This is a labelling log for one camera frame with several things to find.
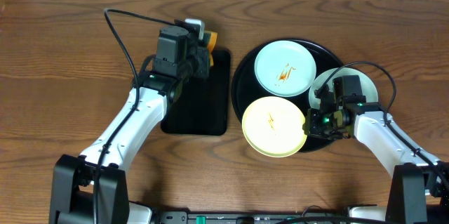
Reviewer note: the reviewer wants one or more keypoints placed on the light blue plate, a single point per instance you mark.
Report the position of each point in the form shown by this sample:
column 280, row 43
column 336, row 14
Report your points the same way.
column 285, row 68
column 367, row 86

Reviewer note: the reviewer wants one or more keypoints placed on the yellow plate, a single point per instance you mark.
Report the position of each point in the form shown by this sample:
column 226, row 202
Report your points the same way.
column 273, row 126

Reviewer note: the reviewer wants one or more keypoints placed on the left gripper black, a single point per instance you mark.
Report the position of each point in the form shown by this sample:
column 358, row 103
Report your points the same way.
column 204, row 61

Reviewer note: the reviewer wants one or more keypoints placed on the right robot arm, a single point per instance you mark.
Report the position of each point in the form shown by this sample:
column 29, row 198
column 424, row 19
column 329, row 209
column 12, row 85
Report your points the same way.
column 419, row 186

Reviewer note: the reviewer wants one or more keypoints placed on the black rectangular tray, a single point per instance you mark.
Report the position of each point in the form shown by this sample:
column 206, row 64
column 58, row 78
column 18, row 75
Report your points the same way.
column 202, row 108

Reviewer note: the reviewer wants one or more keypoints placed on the green and yellow sponge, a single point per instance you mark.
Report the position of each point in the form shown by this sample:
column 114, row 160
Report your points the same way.
column 210, row 39

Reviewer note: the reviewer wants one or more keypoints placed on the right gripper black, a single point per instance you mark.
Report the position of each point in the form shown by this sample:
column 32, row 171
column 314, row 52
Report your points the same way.
column 312, row 123

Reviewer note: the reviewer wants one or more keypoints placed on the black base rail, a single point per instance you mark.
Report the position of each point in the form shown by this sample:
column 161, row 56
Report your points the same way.
column 185, row 217

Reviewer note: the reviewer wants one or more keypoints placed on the black round tray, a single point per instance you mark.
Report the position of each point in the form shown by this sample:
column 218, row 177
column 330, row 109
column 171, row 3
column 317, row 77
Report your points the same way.
column 245, row 87

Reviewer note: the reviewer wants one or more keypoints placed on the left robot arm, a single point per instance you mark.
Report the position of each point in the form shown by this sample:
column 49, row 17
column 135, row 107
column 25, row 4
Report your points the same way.
column 92, row 187

